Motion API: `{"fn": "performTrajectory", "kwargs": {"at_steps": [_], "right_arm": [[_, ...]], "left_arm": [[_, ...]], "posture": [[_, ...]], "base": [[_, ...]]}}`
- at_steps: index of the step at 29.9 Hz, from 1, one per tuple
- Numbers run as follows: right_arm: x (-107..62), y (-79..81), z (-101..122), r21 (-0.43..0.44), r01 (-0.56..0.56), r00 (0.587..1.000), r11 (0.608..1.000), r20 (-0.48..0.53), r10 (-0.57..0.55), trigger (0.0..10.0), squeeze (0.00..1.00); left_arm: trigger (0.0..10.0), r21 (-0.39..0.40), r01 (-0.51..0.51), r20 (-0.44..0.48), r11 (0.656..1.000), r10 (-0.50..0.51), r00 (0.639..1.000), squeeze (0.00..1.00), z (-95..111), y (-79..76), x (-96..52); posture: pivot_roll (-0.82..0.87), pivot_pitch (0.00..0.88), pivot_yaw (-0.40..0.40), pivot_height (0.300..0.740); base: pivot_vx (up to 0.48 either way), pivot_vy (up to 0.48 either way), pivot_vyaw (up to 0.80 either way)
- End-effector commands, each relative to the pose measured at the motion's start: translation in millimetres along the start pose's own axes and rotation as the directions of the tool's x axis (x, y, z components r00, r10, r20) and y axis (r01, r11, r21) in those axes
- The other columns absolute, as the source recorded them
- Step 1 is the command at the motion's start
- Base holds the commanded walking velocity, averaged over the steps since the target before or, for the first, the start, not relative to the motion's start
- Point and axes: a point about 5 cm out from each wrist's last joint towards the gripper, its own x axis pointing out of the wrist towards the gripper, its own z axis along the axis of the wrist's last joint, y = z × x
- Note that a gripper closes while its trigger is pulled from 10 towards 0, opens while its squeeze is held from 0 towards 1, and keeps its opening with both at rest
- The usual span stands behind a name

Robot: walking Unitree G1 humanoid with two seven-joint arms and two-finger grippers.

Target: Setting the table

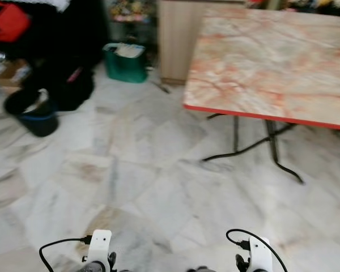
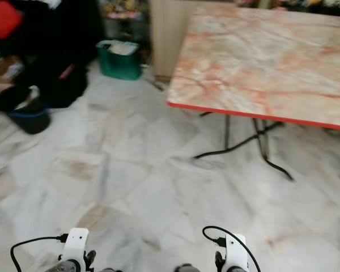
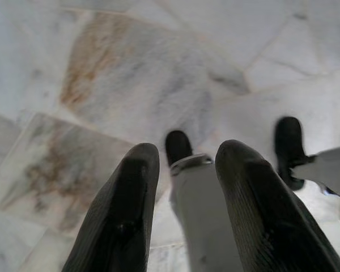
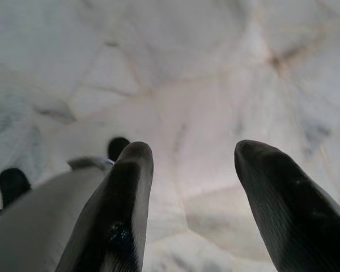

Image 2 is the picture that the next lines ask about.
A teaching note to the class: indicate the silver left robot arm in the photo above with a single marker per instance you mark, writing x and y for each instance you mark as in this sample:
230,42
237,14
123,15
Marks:
69,266

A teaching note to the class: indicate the grey right robot leg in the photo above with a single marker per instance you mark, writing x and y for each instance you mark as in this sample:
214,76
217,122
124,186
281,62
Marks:
188,268

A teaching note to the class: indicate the black bucket with blue rim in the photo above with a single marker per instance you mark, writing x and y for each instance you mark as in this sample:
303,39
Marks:
29,119

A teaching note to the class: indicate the green plastic bin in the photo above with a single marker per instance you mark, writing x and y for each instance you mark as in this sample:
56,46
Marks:
119,65

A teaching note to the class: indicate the marble pattern folding table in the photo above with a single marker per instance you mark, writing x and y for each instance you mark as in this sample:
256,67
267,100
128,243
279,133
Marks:
266,62

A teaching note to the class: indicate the cardboard box with clutter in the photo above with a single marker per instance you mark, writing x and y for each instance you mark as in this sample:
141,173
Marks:
4,68

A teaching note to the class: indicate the black cloth pile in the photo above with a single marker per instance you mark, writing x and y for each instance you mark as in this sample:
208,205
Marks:
62,45

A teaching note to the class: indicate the light wooden cabinet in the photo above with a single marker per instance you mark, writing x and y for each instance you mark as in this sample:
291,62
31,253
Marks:
167,37

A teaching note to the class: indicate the glass cabinet with trinkets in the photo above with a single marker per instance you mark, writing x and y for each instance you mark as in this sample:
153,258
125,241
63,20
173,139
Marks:
124,14

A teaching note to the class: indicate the red bag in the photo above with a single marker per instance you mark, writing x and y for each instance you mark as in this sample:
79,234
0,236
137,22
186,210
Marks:
1,18

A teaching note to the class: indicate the white lace cloth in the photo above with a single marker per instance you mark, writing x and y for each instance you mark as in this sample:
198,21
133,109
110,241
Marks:
54,3

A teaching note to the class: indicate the dark shelf with packaged goods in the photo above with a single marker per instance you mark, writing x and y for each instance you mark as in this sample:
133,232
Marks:
294,3

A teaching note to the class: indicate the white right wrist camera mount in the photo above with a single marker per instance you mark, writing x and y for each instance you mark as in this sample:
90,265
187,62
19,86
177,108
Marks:
236,254

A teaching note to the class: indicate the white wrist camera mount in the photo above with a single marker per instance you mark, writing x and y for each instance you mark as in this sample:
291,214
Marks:
77,242
236,254

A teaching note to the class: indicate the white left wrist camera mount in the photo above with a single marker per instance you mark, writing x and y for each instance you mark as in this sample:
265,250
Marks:
77,242

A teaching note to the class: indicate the black metal table leg frame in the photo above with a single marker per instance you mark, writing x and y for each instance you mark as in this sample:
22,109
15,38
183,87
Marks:
260,139

